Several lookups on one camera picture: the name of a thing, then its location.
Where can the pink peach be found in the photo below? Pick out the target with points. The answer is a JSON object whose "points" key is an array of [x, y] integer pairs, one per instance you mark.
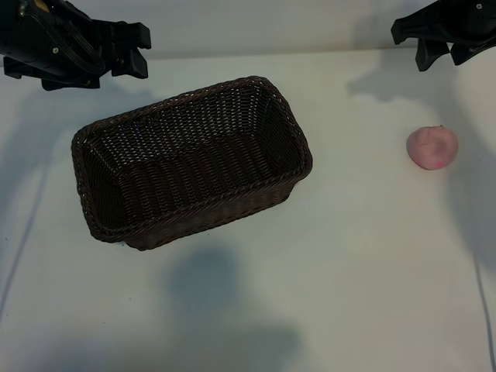
{"points": [[432, 147]]}

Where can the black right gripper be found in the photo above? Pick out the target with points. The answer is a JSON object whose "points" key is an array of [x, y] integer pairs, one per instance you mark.
{"points": [[457, 23]]}

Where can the dark brown wicker basket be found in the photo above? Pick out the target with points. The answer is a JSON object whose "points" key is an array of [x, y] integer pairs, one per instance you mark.
{"points": [[186, 155]]}

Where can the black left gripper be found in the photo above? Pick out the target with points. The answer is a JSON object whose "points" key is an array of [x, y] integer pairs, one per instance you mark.
{"points": [[42, 58]]}

